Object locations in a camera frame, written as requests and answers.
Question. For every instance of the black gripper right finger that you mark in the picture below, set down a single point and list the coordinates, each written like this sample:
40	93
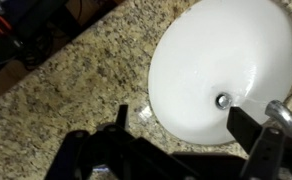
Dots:
242	128

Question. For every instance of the metal sink drain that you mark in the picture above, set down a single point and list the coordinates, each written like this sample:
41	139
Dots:
223	100

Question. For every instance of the chrome faucet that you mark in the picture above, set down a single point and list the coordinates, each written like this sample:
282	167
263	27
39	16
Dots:
280	111

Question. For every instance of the black robot cart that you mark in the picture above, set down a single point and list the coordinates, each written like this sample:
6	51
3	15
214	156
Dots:
29	20

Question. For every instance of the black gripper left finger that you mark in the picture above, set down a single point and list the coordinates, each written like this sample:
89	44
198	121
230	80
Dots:
122	116

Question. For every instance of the white oval sink basin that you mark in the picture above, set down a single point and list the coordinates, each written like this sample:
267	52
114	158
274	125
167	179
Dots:
212	50

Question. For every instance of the black orange clamp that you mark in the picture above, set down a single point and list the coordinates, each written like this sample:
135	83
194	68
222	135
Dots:
1	23

